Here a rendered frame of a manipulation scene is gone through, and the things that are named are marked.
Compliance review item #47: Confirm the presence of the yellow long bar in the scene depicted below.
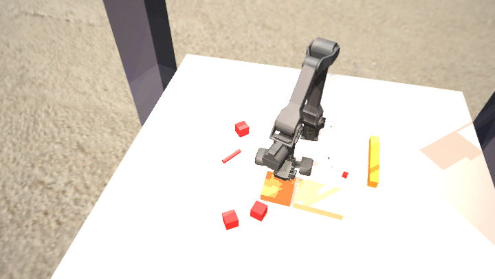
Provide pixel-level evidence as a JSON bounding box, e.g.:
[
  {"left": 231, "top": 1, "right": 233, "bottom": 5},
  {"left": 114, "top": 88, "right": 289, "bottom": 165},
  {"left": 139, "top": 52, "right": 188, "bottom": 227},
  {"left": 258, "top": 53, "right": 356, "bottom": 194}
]
[{"left": 367, "top": 135, "right": 380, "bottom": 188}]

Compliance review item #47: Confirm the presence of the red cylinder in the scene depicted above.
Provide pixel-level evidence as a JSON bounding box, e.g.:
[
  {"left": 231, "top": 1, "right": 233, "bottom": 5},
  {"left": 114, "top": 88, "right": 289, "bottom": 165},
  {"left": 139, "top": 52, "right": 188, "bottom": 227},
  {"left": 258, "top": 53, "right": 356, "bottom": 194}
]
[{"left": 222, "top": 149, "right": 241, "bottom": 163}]

